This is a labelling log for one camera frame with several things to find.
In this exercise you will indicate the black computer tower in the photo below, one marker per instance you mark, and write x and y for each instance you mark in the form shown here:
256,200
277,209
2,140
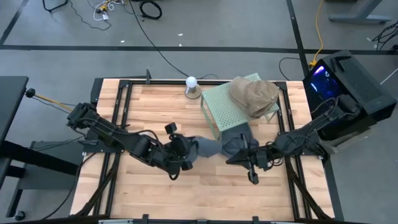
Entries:
367,84

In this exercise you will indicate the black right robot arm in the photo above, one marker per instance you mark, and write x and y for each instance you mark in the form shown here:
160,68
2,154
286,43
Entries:
298,137

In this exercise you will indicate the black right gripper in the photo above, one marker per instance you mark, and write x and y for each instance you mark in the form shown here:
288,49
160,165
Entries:
261,157

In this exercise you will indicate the black desk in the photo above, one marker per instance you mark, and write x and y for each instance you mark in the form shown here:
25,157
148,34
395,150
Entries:
12,99

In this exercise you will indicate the black aluminium rig frame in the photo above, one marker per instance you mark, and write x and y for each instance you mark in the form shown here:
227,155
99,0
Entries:
161,82

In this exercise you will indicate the black caster wheel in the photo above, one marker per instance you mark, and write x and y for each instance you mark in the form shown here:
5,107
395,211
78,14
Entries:
19,215

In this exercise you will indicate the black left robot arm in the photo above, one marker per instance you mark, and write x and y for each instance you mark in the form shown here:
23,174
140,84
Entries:
105,130

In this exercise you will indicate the green perforated metal shelf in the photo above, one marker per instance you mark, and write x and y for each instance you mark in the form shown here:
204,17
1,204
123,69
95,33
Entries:
222,109

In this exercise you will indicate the beige cap with light brim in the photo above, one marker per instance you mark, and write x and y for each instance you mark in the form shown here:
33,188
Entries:
261,98

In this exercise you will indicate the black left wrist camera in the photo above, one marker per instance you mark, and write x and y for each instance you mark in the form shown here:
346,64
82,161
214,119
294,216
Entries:
171,128

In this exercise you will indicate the grey desk foot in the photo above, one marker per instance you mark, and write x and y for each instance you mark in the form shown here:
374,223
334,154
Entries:
360,15

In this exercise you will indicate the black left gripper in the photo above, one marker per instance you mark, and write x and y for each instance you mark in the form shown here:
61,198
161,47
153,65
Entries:
178,149

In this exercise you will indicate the grey denim cap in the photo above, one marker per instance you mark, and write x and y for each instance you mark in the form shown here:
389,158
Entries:
236,141
208,147

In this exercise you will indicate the brown tan cap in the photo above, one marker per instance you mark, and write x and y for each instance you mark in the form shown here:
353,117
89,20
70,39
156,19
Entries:
237,90

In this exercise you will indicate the white bulb lamp wooden base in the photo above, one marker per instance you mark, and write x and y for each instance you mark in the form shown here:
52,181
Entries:
192,84

